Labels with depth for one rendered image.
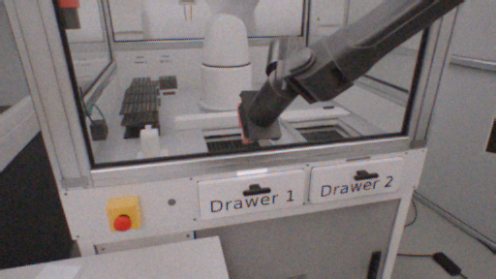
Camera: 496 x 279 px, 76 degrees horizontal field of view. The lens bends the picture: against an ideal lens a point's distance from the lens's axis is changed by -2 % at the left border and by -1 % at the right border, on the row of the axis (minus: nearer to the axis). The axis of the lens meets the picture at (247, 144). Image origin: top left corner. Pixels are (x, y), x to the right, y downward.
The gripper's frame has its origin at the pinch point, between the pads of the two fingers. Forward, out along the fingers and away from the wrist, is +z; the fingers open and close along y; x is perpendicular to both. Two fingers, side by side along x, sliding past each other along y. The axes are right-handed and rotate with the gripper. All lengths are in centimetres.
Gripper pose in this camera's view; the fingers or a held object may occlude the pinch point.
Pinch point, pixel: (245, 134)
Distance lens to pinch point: 68.2
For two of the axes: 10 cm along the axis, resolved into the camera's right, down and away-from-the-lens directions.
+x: -9.2, 0.5, -3.9
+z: -3.4, 3.9, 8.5
